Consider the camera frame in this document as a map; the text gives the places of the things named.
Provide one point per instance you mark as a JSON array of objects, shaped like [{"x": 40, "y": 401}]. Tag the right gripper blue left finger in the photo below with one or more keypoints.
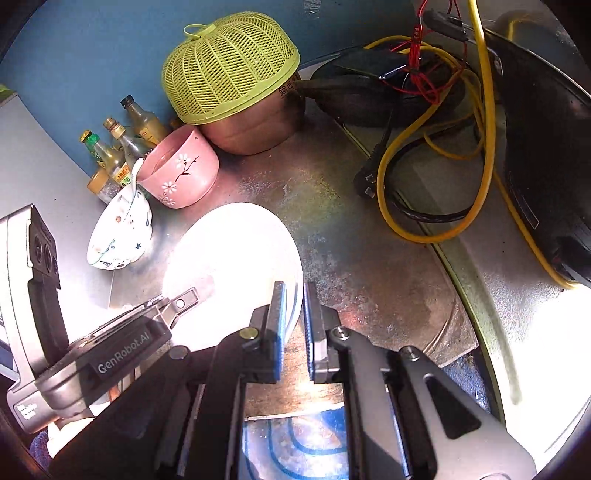
[{"x": 270, "y": 320}]

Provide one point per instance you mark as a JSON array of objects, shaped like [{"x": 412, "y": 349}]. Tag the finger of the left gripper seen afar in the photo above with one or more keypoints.
[{"x": 169, "y": 310}]

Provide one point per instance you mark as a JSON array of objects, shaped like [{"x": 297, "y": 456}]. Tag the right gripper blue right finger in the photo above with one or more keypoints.
[{"x": 319, "y": 320}]

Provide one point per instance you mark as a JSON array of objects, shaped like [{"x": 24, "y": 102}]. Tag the red white small bowl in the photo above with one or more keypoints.
[{"x": 232, "y": 256}]

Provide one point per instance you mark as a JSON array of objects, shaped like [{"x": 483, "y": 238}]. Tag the bear pattern white bowl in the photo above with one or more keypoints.
[{"x": 123, "y": 232}]

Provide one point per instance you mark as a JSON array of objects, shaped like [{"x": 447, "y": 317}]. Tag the white ceramic spoon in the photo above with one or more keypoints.
[{"x": 134, "y": 174}]

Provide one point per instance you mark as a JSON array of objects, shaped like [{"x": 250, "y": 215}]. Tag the pink floral bowl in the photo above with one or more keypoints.
[{"x": 180, "y": 169}]

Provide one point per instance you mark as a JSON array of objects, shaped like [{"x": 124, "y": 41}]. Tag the yellow lid spice jar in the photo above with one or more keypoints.
[{"x": 103, "y": 186}]

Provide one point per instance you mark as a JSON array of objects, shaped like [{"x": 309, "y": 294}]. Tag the clear vinegar bottle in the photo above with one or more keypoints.
[{"x": 134, "y": 147}]

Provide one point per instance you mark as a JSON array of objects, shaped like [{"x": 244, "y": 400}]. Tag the dark sauce bottle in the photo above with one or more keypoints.
[{"x": 144, "y": 123}]

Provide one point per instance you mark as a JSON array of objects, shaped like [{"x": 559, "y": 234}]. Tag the copper metal pot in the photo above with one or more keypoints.
[{"x": 261, "y": 126}]

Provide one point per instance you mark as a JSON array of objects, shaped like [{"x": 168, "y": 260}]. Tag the green plastic food cover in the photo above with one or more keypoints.
[{"x": 226, "y": 66}]

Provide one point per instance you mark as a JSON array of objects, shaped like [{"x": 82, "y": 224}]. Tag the black electric cooker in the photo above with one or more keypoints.
[{"x": 544, "y": 85}]

